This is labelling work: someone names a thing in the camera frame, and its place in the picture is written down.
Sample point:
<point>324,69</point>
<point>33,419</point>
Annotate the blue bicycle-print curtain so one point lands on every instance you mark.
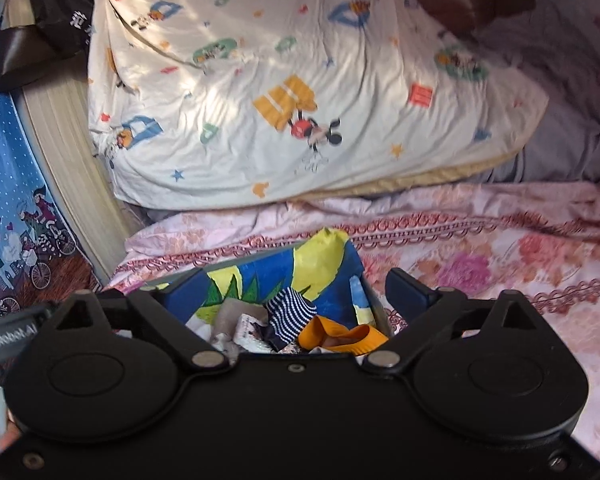
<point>39,256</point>

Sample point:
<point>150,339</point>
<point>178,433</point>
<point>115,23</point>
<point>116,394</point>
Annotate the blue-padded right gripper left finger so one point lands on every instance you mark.
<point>166,312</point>

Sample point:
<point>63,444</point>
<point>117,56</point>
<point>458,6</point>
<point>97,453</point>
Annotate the navy white striped sock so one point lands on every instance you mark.
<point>288,314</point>

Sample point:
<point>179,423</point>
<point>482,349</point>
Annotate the patterned white sock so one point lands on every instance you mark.
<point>247,335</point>

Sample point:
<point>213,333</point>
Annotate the pink floral bed sheet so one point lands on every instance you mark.
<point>542,239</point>

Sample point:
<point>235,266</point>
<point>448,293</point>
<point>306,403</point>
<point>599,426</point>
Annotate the grey crumpled blanket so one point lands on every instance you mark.
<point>558,47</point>

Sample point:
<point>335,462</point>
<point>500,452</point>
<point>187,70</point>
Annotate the orange fabric piece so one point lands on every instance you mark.
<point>326,334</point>

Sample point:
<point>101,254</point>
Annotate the grey tray box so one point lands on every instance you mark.
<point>258,277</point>

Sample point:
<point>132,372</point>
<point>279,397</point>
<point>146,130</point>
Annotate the cartoon-print cream quilt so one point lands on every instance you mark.
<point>211,104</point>

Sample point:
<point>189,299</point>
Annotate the person's left hand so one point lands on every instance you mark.
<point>11,433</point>

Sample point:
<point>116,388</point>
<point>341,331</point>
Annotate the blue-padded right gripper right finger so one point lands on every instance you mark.
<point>427,312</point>

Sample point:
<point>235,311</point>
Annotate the beige wooden cabinet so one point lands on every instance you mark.
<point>53,113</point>

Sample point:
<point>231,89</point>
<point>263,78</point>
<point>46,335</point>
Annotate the black hanging bag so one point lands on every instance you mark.
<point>61,30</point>

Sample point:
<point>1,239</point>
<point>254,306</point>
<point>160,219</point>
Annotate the blue yellow cartoon cloth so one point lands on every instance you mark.
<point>316,265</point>

